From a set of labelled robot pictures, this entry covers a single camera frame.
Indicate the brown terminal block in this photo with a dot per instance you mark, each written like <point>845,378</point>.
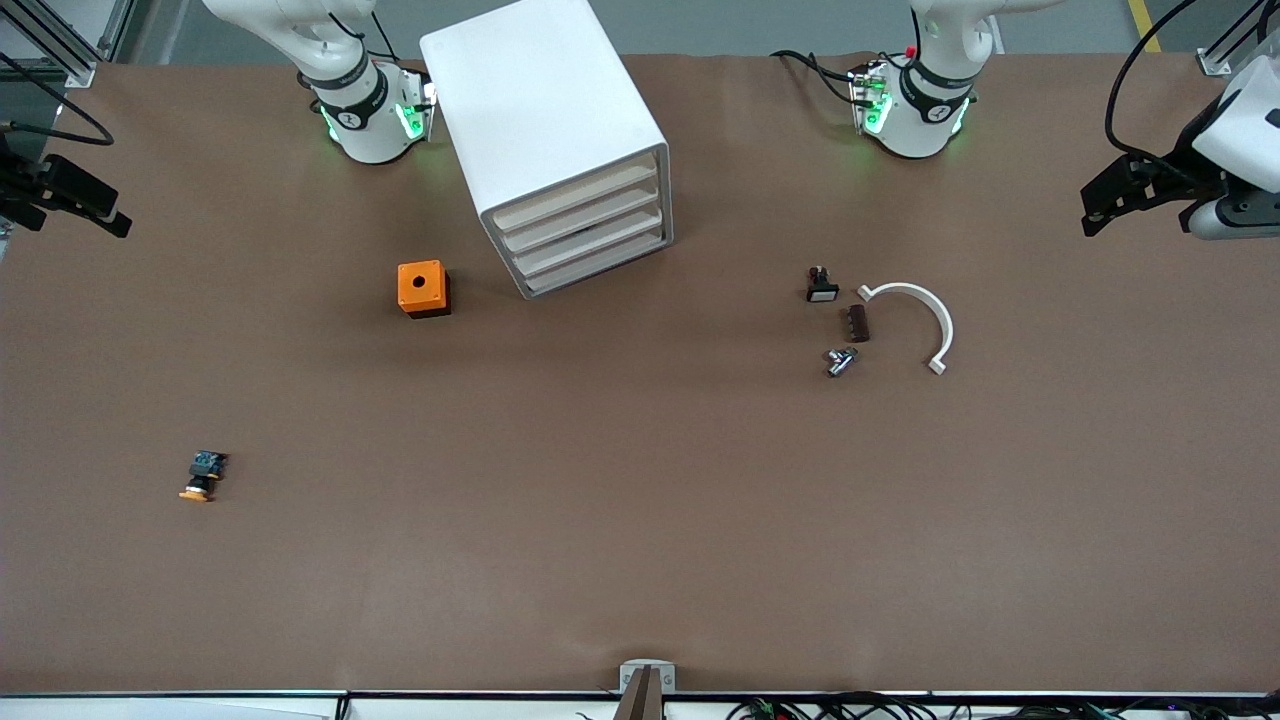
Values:
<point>859,324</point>

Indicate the aluminium frame profile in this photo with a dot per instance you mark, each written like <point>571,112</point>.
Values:
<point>80,72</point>
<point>1215,63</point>

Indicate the black switch with white face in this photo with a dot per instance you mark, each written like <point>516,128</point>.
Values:
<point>822,291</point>

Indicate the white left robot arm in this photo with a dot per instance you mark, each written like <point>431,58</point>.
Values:
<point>925,110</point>

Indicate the white curved bracket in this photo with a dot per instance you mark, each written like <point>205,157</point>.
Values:
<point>930,305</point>

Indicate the orange button box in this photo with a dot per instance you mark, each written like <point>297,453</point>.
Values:
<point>420,285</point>

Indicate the brown post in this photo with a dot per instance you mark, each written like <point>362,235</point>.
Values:
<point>645,700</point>

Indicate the white panel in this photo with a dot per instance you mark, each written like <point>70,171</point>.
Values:
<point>150,710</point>

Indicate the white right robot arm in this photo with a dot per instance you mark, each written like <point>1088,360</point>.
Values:
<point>365,125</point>

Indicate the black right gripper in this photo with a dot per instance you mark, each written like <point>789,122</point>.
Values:
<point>22,186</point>

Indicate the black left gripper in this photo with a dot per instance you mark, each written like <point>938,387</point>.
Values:
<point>1172,172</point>

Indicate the orange push button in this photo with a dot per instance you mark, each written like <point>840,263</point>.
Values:
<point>205,468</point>

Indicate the grey mount bracket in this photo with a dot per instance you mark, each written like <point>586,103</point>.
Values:
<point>628,678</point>

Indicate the silver metal fitting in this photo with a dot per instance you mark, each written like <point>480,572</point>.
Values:
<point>840,362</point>

